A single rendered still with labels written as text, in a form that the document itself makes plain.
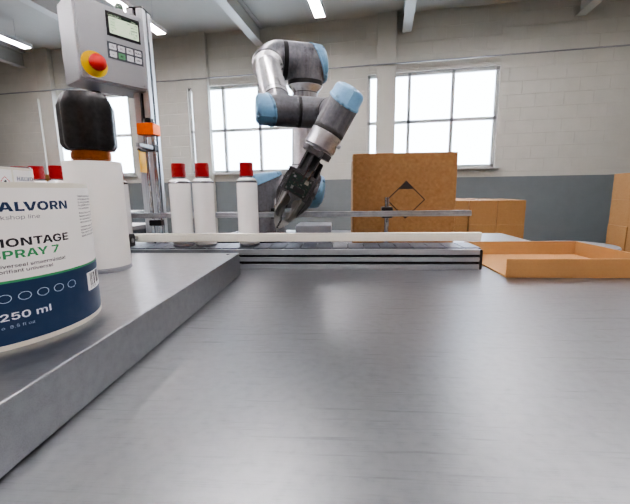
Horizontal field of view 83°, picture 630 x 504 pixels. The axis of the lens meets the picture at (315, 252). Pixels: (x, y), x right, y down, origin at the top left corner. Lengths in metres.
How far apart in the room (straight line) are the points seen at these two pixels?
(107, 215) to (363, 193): 0.68
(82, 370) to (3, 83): 9.64
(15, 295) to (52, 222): 0.07
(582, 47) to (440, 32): 2.01
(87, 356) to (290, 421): 0.19
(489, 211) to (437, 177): 3.02
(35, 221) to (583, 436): 0.49
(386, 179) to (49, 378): 0.93
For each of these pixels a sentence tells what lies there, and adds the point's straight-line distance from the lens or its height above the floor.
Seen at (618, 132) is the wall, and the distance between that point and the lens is 7.10.
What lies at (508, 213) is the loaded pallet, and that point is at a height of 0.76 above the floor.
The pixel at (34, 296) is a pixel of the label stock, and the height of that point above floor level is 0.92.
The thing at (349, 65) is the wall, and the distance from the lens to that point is 6.55.
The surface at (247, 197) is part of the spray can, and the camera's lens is 0.89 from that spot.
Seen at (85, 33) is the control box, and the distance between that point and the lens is 1.13.
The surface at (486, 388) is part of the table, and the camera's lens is 0.39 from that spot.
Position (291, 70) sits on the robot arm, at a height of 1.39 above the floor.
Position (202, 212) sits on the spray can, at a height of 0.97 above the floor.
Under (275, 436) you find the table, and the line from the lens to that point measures 0.31.
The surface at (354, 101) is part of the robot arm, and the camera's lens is 0.86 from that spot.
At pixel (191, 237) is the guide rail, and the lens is 0.92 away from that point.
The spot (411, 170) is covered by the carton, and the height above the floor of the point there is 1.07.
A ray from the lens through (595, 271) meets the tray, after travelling 0.93.
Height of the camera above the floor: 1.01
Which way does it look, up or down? 10 degrees down
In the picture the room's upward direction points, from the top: 1 degrees counter-clockwise
